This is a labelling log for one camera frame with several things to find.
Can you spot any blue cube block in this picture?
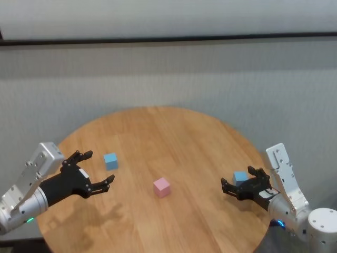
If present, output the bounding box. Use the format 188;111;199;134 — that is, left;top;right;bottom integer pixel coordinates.
103;152;119;171
232;171;250;187

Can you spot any black wall rail strip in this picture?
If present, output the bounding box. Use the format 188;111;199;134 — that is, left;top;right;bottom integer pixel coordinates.
0;31;337;47

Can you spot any pink cube block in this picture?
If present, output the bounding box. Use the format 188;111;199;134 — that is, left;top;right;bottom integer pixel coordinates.
153;177;171;199

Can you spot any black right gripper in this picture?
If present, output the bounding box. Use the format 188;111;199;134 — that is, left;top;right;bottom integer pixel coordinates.
220;165;280;211

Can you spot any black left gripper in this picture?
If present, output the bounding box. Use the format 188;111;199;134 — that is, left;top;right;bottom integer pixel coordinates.
39;150;116;208

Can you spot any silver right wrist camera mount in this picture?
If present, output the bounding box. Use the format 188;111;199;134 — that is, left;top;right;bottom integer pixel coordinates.
265;142;310;219

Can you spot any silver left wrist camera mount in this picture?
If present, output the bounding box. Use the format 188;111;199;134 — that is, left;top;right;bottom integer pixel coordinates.
0;142;65;214

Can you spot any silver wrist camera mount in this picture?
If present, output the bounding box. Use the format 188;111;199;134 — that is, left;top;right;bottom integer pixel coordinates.
0;142;65;214
265;142;310;219

